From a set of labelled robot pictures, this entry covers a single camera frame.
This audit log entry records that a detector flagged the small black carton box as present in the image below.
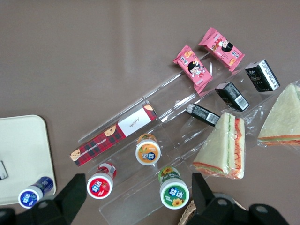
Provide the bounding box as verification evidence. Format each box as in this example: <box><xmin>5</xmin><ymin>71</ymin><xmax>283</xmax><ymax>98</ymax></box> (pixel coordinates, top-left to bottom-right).
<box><xmin>245</xmin><ymin>59</ymin><xmax>281</xmax><ymax>92</ymax></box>
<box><xmin>186</xmin><ymin>104</ymin><xmax>221</xmax><ymax>127</ymax></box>
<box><xmin>215</xmin><ymin>82</ymin><xmax>250</xmax><ymax>112</ymax></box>

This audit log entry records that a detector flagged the pink cartoon snack pack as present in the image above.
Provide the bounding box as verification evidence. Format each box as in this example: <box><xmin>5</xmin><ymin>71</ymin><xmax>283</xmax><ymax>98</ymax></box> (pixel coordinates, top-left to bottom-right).
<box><xmin>172</xmin><ymin>44</ymin><xmax>213</xmax><ymax>94</ymax></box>
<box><xmin>198</xmin><ymin>27</ymin><xmax>246</xmax><ymax>72</ymax></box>

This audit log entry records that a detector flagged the plastic triangle sandwich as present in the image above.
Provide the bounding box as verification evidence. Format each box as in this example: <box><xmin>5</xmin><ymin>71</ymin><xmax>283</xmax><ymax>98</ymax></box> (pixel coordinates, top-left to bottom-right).
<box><xmin>256</xmin><ymin>81</ymin><xmax>300</xmax><ymax>147</ymax></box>
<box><xmin>192</xmin><ymin>112</ymin><xmax>246</xmax><ymax>180</ymax></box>

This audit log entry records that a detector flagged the flat wicker basket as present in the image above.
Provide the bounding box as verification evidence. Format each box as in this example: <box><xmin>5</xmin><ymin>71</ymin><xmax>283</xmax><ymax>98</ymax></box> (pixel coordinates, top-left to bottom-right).
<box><xmin>178</xmin><ymin>200</ymin><xmax>247</xmax><ymax>225</ymax></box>

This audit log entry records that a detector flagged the clear acrylic tiered stand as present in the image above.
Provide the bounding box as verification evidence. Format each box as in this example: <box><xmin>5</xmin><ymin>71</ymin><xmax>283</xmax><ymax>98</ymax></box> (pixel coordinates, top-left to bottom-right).
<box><xmin>77</xmin><ymin>52</ymin><xmax>300</xmax><ymax>220</ymax></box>

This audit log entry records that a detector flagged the blue gum bottle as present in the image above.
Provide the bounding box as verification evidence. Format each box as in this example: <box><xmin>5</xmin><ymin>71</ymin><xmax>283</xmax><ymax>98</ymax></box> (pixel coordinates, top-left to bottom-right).
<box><xmin>18</xmin><ymin>176</ymin><xmax>54</xmax><ymax>209</ymax></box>

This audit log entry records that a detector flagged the beige rectangular serving tray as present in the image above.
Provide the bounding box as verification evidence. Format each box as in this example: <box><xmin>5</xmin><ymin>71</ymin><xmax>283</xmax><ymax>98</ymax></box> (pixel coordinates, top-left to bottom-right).
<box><xmin>0</xmin><ymin>114</ymin><xmax>57</xmax><ymax>206</ymax></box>

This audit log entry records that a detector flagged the green gum bottle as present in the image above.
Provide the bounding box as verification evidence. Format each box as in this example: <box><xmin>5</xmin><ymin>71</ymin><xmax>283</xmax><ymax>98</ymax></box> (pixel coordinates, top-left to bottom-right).
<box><xmin>158</xmin><ymin>166</ymin><xmax>190</xmax><ymax>210</ymax></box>

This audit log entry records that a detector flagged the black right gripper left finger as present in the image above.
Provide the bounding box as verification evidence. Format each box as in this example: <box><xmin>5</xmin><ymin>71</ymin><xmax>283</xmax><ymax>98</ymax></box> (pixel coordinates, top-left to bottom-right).
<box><xmin>0</xmin><ymin>173</ymin><xmax>87</xmax><ymax>225</ymax></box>

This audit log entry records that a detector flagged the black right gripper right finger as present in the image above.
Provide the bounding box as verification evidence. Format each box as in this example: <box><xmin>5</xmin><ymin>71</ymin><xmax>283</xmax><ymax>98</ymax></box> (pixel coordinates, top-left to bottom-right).
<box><xmin>184</xmin><ymin>172</ymin><xmax>289</xmax><ymax>225</ymax></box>

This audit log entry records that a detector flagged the red gum bottle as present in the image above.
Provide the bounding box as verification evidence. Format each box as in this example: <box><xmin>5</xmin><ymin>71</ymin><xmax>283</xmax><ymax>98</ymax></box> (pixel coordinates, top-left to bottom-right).
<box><xmin>86</xmin><ymin>162</ymin><xmax>117</xmax><ymax>200</ymax></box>

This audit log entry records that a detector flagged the orange gum bottle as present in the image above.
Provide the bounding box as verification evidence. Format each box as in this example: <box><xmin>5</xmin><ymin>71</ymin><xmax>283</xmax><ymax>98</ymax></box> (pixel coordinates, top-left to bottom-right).
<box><xmin>135</xmin><ymin>134</ymin><xmax>162</xmax><ymax>166</ymax></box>

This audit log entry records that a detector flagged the red plaid cookie box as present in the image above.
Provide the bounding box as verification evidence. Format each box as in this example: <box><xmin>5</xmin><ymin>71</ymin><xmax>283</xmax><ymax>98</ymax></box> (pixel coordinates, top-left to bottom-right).
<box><xmin>69</xmin><ymin>104</ymin><xmax>158</xmax><ymax>166</ymax></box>

